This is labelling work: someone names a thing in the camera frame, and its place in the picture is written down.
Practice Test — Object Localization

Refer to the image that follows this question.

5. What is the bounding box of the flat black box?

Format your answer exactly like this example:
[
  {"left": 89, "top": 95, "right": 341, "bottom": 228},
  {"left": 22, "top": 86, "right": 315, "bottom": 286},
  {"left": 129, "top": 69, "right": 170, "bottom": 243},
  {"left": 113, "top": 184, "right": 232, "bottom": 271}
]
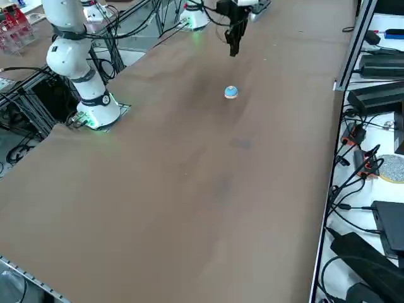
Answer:
[{"left": 369, "top": 199, "right": 404, "bottom": 257}]

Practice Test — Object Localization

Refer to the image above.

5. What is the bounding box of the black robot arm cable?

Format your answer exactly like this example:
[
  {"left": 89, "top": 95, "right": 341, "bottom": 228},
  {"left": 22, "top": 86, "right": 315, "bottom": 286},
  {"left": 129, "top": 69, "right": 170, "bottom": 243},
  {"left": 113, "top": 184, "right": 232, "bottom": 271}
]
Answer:
[{"left": 200, "top": 0, "right": 233, "bottom": 27}]

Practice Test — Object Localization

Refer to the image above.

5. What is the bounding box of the black aluminium frame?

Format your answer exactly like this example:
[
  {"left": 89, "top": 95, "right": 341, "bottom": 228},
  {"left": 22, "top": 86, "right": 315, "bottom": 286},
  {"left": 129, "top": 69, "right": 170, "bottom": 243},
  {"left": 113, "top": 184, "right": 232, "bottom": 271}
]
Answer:
[{"left": 0, "top": 66, "right": 81, "bottom": 141}]

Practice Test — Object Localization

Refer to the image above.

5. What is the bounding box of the red and clear rack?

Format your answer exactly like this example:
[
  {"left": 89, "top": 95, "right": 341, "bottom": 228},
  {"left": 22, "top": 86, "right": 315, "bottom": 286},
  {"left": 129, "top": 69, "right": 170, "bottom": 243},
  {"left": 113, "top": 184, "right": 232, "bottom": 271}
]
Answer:
[{"left": 0, "top": 5, "right": 38, "bottom": 58}]

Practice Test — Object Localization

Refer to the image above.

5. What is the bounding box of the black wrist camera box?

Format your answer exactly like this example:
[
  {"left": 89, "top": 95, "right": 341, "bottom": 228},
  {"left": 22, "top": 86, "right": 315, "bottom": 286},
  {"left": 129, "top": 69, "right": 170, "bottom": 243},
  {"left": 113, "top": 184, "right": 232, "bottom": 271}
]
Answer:
[{"left": 216, "top": 0, "right": 235, "bottom": 16}]

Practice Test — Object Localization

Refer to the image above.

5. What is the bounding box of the orange and black device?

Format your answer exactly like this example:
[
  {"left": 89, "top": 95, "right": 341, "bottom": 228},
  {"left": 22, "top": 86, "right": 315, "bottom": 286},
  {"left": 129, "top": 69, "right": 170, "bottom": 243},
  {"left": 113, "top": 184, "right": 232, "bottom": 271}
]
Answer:
[
  {"left": 340, "top": 122, "right": 366, "bottom": 146},
  {"left": 352, "top": 149, "right": 381, "bottom": 180}
]

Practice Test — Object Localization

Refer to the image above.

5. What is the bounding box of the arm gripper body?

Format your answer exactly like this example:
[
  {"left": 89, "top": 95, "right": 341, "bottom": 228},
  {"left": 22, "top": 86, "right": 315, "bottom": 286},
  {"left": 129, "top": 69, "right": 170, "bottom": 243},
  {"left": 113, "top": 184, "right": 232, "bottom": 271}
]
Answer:
[{"left": 230, "top": 3, "right": 253, "bottom": 25}]

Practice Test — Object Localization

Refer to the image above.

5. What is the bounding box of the aluminium profile post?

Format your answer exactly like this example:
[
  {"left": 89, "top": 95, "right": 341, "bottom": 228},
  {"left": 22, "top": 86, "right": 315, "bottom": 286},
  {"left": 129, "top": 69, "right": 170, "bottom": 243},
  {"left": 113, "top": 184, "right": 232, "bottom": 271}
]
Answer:
[{"left": 333, "top": 0, "right": 379, "bottom": 92}]

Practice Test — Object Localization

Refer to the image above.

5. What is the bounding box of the small white box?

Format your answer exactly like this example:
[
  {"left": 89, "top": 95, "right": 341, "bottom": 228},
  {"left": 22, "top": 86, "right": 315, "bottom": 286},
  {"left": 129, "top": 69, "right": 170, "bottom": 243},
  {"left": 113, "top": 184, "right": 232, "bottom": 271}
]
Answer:
[{"left": 82, "top": 2, "right": 104, "bottom": 23}]

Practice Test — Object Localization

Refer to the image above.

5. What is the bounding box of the blue pen tool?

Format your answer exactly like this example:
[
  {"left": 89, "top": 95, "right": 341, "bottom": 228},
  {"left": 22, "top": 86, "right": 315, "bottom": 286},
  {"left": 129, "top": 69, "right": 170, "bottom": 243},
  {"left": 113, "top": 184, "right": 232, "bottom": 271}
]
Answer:
[{"left": 383, "top": 28, "right": 404, "bottom": 40}]

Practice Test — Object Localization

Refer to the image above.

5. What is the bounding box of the large black power adapter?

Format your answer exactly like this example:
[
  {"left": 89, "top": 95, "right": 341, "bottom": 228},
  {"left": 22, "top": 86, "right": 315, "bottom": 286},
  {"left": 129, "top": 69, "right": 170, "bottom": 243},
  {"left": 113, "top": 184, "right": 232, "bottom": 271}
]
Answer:
[{"left": 346, "top": 80, "right": 404, "bottom": 117}]

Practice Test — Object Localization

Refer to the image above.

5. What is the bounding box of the long black power brick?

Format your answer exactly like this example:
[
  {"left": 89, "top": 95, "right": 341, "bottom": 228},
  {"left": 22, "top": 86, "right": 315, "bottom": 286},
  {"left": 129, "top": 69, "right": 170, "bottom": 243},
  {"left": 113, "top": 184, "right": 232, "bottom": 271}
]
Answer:
[{"left": 329, "top": 232, "right": 404, "bottom": 303}]

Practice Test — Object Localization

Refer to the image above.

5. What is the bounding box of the round glittery disc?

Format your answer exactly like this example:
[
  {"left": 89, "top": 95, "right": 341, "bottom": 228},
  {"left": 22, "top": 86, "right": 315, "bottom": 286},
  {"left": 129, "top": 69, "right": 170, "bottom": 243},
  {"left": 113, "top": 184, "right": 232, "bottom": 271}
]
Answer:
[{"left": 377, "top": 153, "right": 404, "bottom": 184}]

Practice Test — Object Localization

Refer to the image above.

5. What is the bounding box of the small black charger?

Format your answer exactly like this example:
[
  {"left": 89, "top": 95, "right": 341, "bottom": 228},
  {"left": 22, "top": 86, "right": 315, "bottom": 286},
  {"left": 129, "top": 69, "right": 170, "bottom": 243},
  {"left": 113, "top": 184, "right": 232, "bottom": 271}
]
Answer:
[{"left": 365, "top": 30, "right": 382, "bottom": 45}]

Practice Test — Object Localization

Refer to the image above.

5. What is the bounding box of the perforated aluminium rail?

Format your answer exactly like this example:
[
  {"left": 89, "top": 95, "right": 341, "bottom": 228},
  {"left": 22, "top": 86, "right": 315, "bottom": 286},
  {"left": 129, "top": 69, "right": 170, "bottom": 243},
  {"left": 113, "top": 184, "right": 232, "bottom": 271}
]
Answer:
[{"left": 0, "top": 254, "right": 71, "bottom": 303}]

